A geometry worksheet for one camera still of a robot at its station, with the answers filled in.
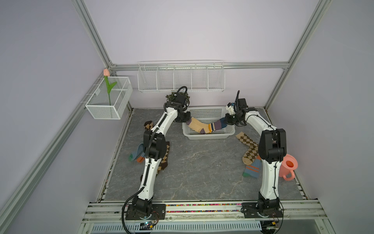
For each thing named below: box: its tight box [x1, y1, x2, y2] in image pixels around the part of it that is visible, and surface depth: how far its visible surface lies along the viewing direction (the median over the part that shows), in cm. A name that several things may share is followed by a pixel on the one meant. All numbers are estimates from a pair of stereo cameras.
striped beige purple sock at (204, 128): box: [186, 117, 222, 135], surface depth 106 cm
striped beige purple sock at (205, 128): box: [196, 117, 228, 135], surface depth 106 cm
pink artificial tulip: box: [103, 68, 118, 106], surface depth 86 cm
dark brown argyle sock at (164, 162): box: [156, 141, 170, 175], surface depth 93 cm
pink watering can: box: [278, 154, 299, 181], surface depth 80 cm
